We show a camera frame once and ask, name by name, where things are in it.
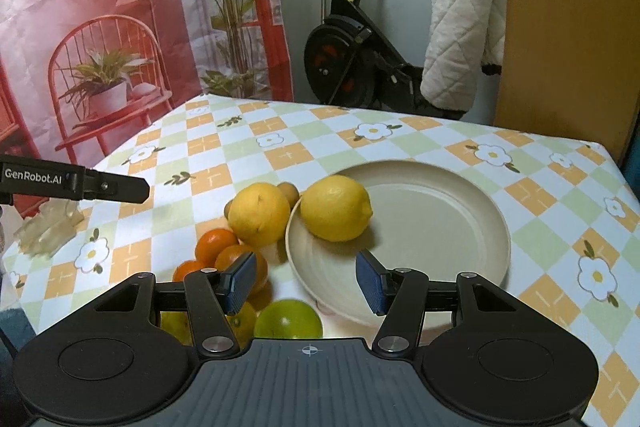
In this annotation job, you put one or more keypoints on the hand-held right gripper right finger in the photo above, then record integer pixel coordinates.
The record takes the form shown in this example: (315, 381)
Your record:
(367, 281)

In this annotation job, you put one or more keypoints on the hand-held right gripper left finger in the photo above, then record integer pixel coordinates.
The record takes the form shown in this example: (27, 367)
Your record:
(242, 281)

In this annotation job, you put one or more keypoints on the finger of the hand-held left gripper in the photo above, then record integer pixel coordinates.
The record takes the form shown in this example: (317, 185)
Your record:
(120, 189)

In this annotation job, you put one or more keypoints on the orange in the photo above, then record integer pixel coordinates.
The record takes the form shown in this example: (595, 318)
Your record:
(214, 244)
(232, 257)
(190, 271)

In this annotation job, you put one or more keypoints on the green apple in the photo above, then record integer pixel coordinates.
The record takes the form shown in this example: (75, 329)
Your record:
(287, 319)

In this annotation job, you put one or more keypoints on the large yellow citrus fruit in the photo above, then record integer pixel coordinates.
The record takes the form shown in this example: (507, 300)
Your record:
(257, 214)

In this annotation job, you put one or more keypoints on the yellow lemon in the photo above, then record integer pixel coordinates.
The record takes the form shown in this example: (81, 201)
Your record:
(335, 207)

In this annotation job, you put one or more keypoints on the beige plate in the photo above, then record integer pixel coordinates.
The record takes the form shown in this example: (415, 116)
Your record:
(430, 227)

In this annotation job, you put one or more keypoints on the small brown kiwi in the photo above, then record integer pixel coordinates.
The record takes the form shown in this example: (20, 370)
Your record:
(288, 193)

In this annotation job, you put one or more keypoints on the translucent plastic item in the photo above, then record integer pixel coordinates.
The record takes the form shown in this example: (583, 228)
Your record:
(47, 227)

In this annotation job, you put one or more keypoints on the black exercise bike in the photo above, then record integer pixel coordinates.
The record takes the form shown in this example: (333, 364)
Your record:
(345, 57)

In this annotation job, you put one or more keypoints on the white quilted blanket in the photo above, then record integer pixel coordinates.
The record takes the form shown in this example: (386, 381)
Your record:
(460, 32)

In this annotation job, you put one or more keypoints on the wooden board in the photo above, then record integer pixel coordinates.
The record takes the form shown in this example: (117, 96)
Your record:
(565, 22)

